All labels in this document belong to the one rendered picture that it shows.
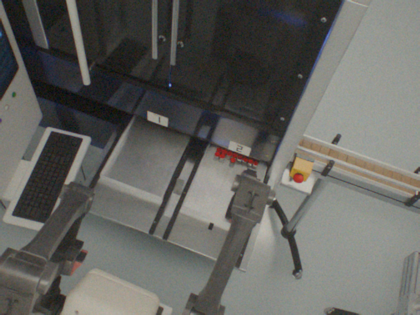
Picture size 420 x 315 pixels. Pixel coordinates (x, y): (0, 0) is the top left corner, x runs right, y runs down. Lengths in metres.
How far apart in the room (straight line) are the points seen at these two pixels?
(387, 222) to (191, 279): 1.25
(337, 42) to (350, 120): 2.08
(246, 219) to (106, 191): 0.85
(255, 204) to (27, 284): 0.52
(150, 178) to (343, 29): 0.97
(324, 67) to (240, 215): 0.51
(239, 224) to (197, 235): 0.66
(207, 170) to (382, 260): 1.42
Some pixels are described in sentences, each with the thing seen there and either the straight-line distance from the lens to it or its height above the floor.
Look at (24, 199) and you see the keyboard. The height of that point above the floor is 0.82.
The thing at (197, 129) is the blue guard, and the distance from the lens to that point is 1.79.
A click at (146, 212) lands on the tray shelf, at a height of 0.88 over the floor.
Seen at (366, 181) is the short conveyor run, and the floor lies 0.93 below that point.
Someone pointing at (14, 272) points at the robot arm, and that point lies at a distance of 0.99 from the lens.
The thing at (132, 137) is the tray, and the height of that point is 0.88.
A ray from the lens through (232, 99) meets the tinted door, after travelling 1.59.
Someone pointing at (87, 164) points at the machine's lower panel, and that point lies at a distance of 2.49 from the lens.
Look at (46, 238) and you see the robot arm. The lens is 1.08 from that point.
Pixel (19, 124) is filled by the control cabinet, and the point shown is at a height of 0.96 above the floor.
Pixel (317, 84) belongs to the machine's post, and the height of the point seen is 1.50.
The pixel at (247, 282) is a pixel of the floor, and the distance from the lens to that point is 2.67.
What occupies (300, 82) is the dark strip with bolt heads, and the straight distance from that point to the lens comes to 1.44.
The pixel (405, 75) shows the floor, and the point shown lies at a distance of 3.81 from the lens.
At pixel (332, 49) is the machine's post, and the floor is 1.64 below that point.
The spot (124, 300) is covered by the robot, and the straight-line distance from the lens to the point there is 1.21.
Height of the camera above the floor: 2.53
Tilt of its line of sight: 60 degrees down
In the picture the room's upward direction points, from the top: 12 degrees clockwise
